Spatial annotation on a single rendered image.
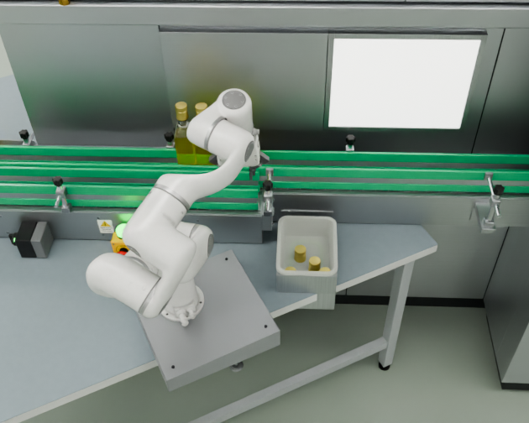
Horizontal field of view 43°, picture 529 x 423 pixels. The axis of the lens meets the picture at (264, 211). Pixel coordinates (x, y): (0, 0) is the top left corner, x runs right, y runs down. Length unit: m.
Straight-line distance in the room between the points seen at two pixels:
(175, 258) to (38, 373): 0.73
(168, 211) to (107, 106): 0.91
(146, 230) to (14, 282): 0.89
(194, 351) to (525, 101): 1.21
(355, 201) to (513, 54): 0.61
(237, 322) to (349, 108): 0.73
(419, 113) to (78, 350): 1.20
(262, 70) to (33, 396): 1.08
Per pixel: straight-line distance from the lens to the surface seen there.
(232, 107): 1.42
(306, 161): 2.08
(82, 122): 2.25
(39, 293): 2.08
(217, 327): 1.82
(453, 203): 2.11
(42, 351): 1.96
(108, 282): 1.38
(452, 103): 2.09
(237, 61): 1.97
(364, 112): 2.08
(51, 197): 2.09
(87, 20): 1.99
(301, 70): 1.98
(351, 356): 2.50
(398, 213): 2.12
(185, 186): 1.34
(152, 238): 1.30
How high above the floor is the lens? 2.31
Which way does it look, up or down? 46 degrees down
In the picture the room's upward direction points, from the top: 2 degrees counter-clockwise
